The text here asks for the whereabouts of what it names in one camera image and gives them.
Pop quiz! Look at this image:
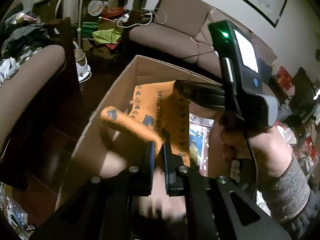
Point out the orange patterned sock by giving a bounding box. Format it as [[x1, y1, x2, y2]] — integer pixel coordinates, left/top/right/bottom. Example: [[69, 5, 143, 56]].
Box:
[[100, 81, 190, 166]]

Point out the white cable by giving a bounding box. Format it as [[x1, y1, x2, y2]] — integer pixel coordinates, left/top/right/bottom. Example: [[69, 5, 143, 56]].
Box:
[[116, 8, 168, 29]]

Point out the grey knit sleeve forearm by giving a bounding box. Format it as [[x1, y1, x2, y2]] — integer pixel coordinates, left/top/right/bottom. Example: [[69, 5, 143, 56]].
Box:
[[259, 156, 319, 239]]

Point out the white garment steamer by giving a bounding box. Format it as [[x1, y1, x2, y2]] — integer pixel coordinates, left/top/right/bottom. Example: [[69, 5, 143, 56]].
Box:
[[54, 0, 92, 83]]

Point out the brown cardboard box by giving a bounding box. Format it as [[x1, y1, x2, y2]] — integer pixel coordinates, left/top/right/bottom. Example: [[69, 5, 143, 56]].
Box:
[[55, 54, 226, 212]]

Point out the brown armchair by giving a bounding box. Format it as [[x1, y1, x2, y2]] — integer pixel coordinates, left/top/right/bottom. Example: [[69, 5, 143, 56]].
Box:
[[0, 45, 65, 148]]

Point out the green cloth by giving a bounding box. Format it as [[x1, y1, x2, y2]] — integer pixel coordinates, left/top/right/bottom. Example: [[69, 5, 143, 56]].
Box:
[[92, 29, 121, 44]]

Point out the brown sofa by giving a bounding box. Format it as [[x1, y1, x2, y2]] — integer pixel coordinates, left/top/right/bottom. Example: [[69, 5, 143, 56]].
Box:
[[129, 0, 277, 80]]

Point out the right hand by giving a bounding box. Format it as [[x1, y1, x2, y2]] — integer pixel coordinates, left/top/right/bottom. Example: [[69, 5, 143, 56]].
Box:
[[219, 114, 292, 183]]

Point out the colourful plastic packet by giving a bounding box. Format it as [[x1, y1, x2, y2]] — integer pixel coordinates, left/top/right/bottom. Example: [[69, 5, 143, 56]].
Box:
[[189, 113, 214, 177]]

